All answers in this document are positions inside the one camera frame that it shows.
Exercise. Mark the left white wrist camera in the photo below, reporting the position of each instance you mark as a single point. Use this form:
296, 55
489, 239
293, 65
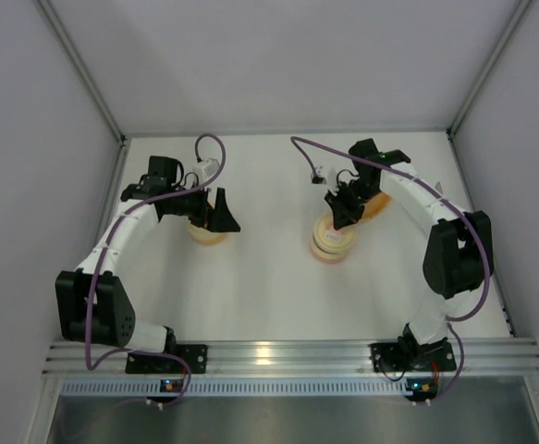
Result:
205, 169

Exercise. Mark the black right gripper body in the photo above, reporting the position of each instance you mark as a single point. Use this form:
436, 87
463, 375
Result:
346, 203

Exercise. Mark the left aluminium frame post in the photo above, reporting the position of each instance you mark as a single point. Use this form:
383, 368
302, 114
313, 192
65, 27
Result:
58, 28

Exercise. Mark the aluminium frame post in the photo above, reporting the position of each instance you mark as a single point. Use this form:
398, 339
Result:
58, 28
499, 47

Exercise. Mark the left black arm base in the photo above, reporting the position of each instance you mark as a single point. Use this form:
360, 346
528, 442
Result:
167, 360

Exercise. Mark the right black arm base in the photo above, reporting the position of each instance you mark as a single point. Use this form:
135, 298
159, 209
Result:
388, 357

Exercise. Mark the woven fish-shaped basket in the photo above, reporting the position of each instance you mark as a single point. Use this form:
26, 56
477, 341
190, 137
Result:
375, 206

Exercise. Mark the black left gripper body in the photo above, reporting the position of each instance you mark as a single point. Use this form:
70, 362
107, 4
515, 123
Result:
210, 212

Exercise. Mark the right aluminium frame post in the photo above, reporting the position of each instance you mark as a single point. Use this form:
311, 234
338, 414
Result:
499, 47

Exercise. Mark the slotted grey cable duct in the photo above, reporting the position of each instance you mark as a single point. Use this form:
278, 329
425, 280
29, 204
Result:
241, 387

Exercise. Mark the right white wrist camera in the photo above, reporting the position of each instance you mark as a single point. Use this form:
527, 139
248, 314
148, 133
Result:
322, 175

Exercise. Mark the aluminium front rail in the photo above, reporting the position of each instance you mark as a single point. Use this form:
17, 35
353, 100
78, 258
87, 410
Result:
312, 358

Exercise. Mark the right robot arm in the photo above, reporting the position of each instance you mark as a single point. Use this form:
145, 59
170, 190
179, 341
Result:
458, 260

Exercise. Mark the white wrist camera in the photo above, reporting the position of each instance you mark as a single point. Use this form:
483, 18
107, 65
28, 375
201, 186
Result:
205, 169
322, 175

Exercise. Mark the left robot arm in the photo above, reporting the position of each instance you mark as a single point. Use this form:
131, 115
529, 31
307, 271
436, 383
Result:
93, 305

